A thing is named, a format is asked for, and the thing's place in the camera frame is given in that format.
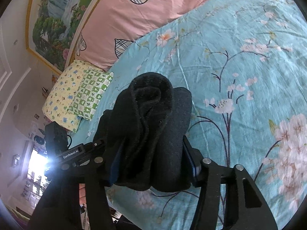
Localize black fleece pants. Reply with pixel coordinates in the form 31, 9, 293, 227
94, 72, 192, 193

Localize yellow green patterned pillow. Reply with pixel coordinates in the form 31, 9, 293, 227
42, 60, 113, 132

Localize teal floral bed sheet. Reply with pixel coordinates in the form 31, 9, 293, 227
72, 0, 306, 229

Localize gold framed landscape painting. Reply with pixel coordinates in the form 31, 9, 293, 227
26, 0, 100, 74

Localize pink quilt with plaid hearts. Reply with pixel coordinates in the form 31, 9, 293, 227
74, 0, 207, 71

